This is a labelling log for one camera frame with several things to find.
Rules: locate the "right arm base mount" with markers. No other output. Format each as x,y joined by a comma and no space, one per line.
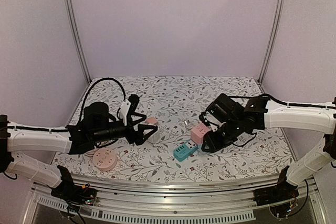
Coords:
281,191

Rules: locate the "aluminium frame post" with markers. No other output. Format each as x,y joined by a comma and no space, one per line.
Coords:
76,39
271,41

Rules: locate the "white cube socket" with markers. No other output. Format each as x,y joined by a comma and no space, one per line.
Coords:
154,138

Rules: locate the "aluminium front rail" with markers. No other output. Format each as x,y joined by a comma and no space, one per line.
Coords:
230,201

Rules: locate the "left aluminium frame post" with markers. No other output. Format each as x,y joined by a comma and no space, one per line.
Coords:
76,39

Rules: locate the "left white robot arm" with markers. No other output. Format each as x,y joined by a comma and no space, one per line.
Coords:
16,138

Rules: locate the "right aluminium frame post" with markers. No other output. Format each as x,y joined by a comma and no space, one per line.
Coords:
271,41

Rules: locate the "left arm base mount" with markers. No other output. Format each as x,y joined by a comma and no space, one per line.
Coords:
74,195

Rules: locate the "floral table mat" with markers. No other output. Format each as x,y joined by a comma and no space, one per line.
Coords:
176,103

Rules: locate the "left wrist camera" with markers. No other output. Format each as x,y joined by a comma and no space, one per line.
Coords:
127,108

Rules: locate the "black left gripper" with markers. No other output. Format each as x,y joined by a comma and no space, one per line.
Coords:
140,139

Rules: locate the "round pink socket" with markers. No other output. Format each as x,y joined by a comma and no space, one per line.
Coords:
104,159

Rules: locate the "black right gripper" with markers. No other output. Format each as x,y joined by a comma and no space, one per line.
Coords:
219,135

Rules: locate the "pink cube socket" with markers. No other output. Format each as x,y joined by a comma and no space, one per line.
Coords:
198,132

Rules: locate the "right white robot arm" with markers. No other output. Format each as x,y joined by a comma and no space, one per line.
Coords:
319,117

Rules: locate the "teal power strip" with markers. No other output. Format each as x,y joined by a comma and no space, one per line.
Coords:
186,150

